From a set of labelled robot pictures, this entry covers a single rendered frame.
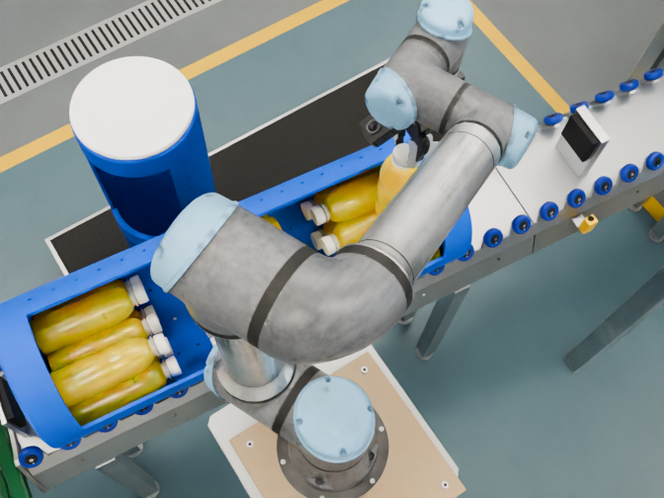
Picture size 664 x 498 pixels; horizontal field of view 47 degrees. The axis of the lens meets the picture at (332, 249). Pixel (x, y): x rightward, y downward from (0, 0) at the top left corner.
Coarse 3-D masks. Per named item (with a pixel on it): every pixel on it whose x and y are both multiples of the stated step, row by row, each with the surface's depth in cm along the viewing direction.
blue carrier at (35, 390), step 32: (352, 160) 148; (288, 192) 144; (288, 224) 164; (320, 224) 166; (128, 256) 138; (448, 256) 151; (64, 288) 134; (160, 288) 158; (0, 320) 131; (160, 320) 158; (192, 320) 159; (0, 352) 127; (32, 352) 127; (192, 352) 156; (32, 384) 127; (192, 384) 143; (32, 416) 127; (64, 416) 130
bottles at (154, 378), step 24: (264, 216) 154; (360, 216) 155; (312, 240) 163; (336, 240) 155; (96, 288) 147; (144, 312) 153; (96, 336) 143; (120, 336) 143; (144, 336) 145; (48, 360) 140; (72, 360) 141; (168, 360) 145; (120, 384) 141; (144, 384) 142; (72, 408) 139; (96, 408) 140
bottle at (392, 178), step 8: (384, 160) 138; (392, 160) 134; (384, 168) 136; (392, 168) 135; (400, 168) 134; (408, 168) 135; (416, 168) 136; (384, 176) 137; (392, 176) 135; (400, 176) 135; (408, 176) 135; (384, 184) 138; (392, 184) 137; (400, 184) 136; (376, 192) 146; (384, 192) 141; (392, 192) 139; (376, 200) 147; (384, 200) 143; (376, 208) 149
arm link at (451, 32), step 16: (432, 0) 102; (448, 0) 102; (464, 0) 102; (416, 16) 104; (432, 16) 101; (448, 16) 101; (464, 16) 101; (416, 32) 103; (432, 32) 101; (448, 32) 101; (464, 32) 102; (448, 48) 102; (464, 48) 106
